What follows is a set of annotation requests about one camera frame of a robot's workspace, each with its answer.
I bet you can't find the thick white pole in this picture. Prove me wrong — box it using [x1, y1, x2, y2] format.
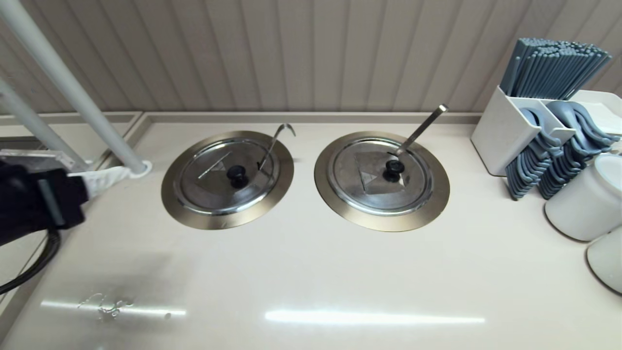
[0, 0, 153, 176]

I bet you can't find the grey chopsticks bundle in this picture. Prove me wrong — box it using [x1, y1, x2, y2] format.
[500, 37, 613, 100]

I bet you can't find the clear acrylic sign holder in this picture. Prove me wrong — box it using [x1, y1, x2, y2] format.
[0, 148, 71, 172]

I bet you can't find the white rectangular tray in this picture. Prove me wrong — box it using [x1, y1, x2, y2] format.
[572, 89, 622, 136]

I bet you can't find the steel lid with black knob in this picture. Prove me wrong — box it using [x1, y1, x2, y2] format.
[327, 138, 434, 217]
[173, 139, 281, 216]

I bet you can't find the white cutlery holder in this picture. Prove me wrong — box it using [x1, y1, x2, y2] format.
[470, 85, 579, 177]

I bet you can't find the grey spoon stack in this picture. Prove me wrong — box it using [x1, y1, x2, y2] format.
[538, 101, 622, 200]
[505, 107, 564, 201]

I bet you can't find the ladle handle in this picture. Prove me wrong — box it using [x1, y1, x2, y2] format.
[387, 104, 449, 160]
[258, 123, 296, 171]

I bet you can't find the thin white pole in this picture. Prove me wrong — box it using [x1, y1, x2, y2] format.
[0, 78, 92, 171]

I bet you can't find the long black arm cable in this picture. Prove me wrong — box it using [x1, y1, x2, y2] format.
[0, 229, 62, 296]

